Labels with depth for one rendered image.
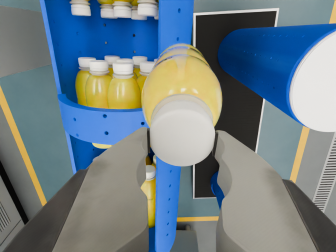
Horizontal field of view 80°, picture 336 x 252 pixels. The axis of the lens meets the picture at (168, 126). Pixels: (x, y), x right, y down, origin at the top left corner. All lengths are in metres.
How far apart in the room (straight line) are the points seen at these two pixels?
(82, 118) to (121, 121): 0.07
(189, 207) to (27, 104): 1.77
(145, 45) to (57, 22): 0.22
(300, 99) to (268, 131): 1.30
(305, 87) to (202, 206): 1.83
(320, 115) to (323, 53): 0.17
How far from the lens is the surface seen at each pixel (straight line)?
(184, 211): 2.31
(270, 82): 0.72
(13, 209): 2.60
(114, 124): 0.37
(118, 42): 0.61
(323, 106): 0.69
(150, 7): 0.45
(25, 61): 1.33
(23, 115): 2.07
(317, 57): 0.63
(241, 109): 1.58
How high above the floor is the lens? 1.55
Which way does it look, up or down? 65 degrees down
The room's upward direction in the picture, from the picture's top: 179 degrees counter-clockwise
